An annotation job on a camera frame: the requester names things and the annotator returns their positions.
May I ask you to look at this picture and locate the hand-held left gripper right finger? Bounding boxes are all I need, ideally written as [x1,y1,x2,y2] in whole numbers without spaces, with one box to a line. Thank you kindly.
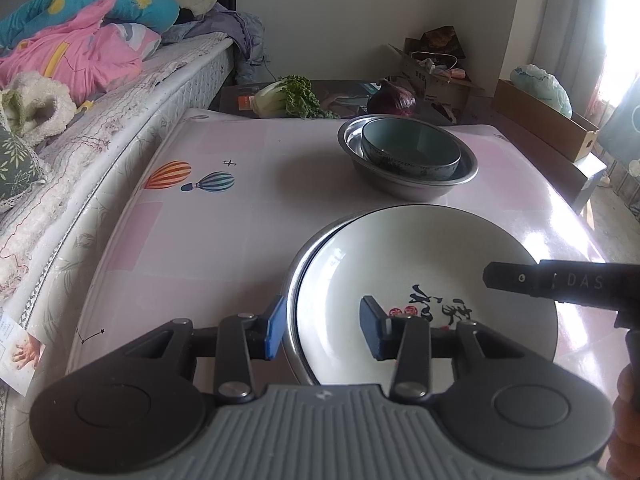
[360,296,522,403]

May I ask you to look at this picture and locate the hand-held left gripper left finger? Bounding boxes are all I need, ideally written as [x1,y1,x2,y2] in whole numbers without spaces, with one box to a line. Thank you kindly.
[122,296,287,404]

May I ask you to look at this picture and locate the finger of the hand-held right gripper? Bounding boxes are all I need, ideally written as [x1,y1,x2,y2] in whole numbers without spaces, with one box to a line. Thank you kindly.
[483,260,551,301]

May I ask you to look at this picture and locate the large steel plate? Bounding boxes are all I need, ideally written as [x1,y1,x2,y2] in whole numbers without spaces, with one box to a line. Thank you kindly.
[284,208,361,389]

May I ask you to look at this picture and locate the white ceramic plate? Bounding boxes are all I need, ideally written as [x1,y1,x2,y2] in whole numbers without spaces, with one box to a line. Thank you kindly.
[292,207,559,392]

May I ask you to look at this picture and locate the large steel bowl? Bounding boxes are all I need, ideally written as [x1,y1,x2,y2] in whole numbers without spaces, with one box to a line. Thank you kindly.
[337,115,479,202]

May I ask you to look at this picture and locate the teal ceramic bowl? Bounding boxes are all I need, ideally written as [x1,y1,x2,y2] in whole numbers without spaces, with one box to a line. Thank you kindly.
[361,117,462,181]

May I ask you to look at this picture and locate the person's right hand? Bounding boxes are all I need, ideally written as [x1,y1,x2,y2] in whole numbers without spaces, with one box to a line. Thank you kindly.
[605,366,640,480]

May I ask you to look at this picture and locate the pink printed tablecloth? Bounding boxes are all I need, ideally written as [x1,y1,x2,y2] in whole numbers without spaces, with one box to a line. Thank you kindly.
[67,107,621,396]

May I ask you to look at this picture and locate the brown wooden bench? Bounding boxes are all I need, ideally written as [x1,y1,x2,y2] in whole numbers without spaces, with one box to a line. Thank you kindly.
[487,110,609,216]

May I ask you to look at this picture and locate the blue panel with circles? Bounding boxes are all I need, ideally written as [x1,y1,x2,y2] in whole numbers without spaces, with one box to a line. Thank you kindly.
[597,92,640,164]

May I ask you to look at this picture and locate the long cardboard box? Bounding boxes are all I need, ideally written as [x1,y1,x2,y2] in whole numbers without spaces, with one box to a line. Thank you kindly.
[492,78,600,163]

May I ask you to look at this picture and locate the white green plastic bag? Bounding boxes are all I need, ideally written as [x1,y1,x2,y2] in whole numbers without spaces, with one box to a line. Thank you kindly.
[510,64,573,118]

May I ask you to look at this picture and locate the open cardboard box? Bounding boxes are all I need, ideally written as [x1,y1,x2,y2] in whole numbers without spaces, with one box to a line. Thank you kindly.
[387,37,486,111]

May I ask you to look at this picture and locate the purple cabbage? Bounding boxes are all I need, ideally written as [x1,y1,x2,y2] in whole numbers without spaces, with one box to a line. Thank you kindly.
[366,80,417,118]

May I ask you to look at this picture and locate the bok choy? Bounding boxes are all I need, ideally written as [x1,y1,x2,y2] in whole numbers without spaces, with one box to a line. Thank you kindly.
[250,76,341,120]

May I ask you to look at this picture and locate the dark paper bag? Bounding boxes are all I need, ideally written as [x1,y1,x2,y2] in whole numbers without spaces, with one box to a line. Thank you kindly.
[420,26,467,59]

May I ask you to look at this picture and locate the small white booklet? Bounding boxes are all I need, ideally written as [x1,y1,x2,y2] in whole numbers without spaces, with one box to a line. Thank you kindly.
[0,310,49,396]

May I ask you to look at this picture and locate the light window curtain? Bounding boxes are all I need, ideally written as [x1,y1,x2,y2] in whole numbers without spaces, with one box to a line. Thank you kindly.
[530,0,617,106]

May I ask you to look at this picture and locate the grey purple clothes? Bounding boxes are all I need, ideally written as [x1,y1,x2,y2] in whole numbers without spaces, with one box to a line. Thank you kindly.
[160,2,266,86]

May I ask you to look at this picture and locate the green leaf print pillow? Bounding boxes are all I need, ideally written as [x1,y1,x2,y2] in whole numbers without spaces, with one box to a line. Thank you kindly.
[0,125,51,214]

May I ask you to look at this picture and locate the white fleece cloth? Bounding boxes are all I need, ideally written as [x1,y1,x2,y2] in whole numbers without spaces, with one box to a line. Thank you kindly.
[0,71,79,149]

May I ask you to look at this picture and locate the cream cloth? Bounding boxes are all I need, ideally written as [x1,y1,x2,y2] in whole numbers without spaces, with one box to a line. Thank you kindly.
[172,0,219,16]

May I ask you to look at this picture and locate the pink blanket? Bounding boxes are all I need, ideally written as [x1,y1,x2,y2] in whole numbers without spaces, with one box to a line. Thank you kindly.
[0,0,161,104]

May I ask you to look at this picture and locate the blue blanket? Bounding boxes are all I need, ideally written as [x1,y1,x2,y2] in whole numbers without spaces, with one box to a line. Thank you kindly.
[0,0,181,49]

